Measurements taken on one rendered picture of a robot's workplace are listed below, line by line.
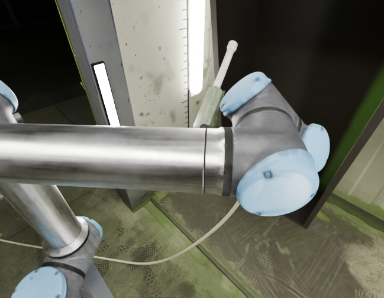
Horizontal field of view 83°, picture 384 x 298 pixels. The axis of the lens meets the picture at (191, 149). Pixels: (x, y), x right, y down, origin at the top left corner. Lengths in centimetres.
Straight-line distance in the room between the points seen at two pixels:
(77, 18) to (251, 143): 106
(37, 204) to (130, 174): 49
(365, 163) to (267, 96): 190
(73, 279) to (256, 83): 82
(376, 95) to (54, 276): 137
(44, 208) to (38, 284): 26
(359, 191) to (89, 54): 212
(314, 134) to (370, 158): 180
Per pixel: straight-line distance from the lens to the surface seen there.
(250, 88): 35
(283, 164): 24
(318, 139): 44
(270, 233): 193
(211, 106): 69
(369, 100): 124
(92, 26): 123
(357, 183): 223
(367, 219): 230
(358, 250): 215
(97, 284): 113
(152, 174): 26
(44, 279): 90
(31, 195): 71
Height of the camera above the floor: 165
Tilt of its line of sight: 40 degrees down
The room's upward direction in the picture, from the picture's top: straight up
